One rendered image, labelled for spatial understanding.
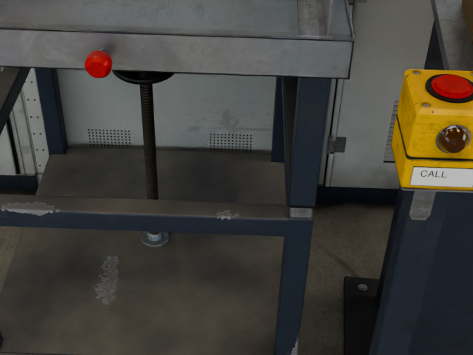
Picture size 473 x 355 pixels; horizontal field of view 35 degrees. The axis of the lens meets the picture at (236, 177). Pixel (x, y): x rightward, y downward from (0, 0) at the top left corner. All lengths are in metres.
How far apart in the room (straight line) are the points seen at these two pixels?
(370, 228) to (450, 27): 0.83
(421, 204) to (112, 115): 1.15
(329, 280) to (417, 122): 1.09
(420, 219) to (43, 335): 0.84
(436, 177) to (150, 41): 0.39
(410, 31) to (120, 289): 0.83
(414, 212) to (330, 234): 1.07
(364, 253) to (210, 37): 1.04
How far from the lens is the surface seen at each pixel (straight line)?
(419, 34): 1.72
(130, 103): 1.83
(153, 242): 1.60
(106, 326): 1.47
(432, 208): 0.84
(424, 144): 0.75
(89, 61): 0.93
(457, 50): 1.16
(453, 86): 0.76
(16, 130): 1.95
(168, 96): 1.80
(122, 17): 0.98
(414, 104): 0.74
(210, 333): 1.44
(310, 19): 0.97
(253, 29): 0.95
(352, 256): 1.86
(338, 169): 1.90
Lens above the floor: 1.29
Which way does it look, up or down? 39 degrees down
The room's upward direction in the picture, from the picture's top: 2 degrees clockwise
